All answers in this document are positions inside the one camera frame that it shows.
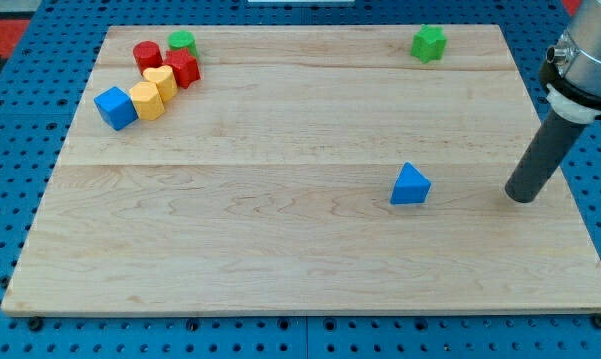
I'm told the wooden board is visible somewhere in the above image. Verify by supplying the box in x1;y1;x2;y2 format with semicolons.
1;25;601;317

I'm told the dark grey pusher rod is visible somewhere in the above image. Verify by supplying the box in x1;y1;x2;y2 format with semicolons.
504;84;601;203

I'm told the blue triangle block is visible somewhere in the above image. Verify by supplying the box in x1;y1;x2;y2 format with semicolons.
390;162;431;205

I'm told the red cylinder block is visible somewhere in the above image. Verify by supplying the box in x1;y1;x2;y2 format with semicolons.
132;41;163;74

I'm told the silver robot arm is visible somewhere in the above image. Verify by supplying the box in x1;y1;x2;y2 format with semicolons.
539;0;601;125

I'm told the yellow heart block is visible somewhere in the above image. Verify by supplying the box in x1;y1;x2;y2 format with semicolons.
142;65;178;102

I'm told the red star block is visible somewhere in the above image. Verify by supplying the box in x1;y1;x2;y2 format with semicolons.
163;48;201;89

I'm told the green cylinder block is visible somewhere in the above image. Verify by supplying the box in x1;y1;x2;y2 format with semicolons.
167;30;199;58

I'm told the green star block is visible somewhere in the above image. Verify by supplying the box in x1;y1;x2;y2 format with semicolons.
410;24;447;64

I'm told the yellow pentagon block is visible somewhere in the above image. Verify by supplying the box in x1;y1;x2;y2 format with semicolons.
129;81;165;121

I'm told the blue cube block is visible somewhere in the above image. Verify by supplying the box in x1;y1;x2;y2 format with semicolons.
94;87;138;131

